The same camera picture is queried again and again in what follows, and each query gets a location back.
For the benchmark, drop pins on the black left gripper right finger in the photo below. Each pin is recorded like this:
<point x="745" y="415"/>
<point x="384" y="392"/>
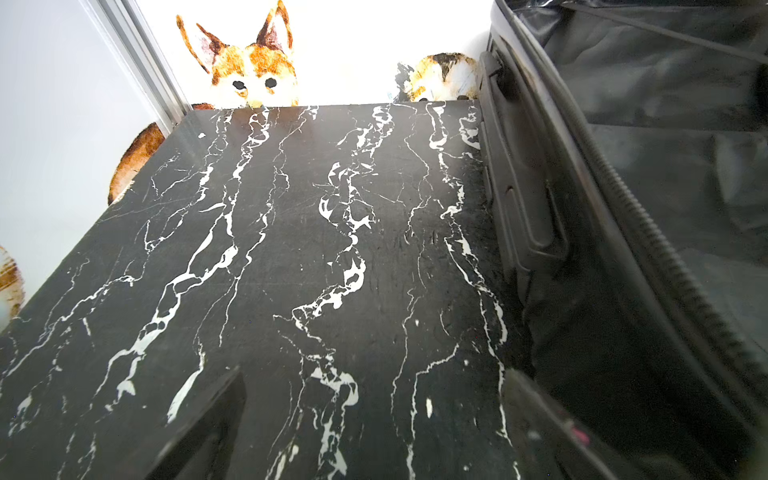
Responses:
<point x="550" y="442"/>

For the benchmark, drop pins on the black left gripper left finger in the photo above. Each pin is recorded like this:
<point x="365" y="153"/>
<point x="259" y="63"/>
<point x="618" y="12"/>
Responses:
<point x="202" y="445"/>

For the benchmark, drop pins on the black hard-shell suitcase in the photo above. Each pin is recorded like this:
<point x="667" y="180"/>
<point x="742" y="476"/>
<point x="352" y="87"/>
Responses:
<point x="625" y="160"/>

